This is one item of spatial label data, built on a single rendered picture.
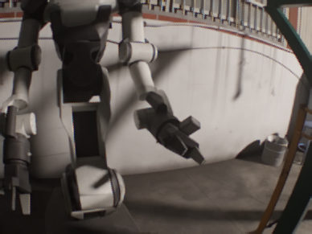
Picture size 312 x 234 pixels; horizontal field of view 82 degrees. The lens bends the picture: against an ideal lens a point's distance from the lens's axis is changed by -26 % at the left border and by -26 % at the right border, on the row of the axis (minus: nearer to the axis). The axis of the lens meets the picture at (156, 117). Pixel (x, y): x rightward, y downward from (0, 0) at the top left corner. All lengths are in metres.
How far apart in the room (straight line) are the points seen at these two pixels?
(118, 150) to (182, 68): 0.76
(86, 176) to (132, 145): 1.11
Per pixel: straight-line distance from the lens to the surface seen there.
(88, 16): 0.80
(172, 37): 1.66
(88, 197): 0.66
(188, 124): 0.60
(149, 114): 0.73
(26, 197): 0.69
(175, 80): 1.70
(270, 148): 2.33
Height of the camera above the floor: 0.97
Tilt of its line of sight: 17 degrees down
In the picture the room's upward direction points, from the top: 5 degrees clockwise
